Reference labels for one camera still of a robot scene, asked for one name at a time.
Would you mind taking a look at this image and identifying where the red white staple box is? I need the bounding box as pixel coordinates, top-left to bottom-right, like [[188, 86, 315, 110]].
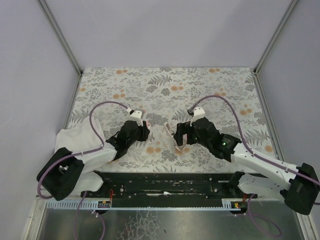
[[174, 135, 187, 152]]

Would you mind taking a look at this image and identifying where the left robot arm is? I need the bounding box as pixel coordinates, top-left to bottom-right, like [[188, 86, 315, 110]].
[[36, 117, 150, 201]]

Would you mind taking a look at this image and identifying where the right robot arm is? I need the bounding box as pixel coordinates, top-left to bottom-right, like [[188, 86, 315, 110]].
[[168, 117, 320, 215]]

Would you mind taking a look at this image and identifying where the white cloth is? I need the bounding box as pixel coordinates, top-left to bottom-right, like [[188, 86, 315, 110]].
[[54, 116, 106, 153]]

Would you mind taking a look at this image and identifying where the floral patterned table mat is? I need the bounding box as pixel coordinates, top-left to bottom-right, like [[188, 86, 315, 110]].
[[67, 67, 275, 173]]

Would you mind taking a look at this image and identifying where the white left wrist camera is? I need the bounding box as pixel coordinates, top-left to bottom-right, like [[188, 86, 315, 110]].
[[126, 108, 144, 126]]

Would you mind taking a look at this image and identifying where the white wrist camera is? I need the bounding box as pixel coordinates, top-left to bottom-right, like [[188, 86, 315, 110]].
[[187, 107, 205, 124], [126, 108, 144, 126]]

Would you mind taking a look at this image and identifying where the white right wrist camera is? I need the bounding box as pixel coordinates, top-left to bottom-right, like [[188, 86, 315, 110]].
[[187, 107, 205, 124]]

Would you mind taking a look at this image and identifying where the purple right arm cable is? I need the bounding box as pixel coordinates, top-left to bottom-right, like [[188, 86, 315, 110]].
[[187, 95, 320, 237]]

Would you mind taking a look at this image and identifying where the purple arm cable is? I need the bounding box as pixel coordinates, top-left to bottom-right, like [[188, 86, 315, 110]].
[[36, 101, 131, 240], [187, 95, 320, 237]]

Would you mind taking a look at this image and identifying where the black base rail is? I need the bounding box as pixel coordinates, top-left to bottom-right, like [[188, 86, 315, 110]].
[[81, 171, 249, 209]]

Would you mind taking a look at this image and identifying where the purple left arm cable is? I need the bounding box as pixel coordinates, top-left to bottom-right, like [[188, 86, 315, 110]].
[[36, 101, 131, 240]]

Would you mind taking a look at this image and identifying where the left aluminium frame post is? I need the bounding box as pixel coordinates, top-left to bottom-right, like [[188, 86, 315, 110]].
[[36, 0, 83, 76]]

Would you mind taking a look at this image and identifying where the aluminium frame post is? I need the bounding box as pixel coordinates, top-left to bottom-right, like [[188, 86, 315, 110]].
[[36, 0, 83, 76], [253, 0, 300, 76]]

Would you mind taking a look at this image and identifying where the white cable duct strip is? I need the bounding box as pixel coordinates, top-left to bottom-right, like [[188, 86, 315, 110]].
[[46, 199, 111, 210]]

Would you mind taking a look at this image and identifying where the right aluminium frame post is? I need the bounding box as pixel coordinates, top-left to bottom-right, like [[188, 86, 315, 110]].
[[253, 0, 300, 76]]

